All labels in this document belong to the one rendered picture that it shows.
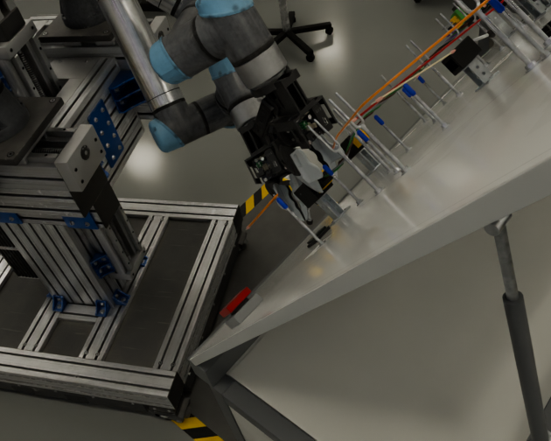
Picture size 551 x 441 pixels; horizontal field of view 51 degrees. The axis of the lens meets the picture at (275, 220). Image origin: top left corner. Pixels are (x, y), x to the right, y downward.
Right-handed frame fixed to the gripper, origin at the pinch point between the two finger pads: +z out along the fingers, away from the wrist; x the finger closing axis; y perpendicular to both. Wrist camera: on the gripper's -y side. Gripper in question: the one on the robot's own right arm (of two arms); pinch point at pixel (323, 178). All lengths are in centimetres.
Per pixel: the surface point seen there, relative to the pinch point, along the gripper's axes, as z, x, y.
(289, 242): 69, 47, -124
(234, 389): 29.9, -30.5, -21.8
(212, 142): 32, 76, -195
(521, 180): -20, -27, 61
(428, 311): 41.7, 7.8, -4.5
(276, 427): 35.7, -31.0, -11.2
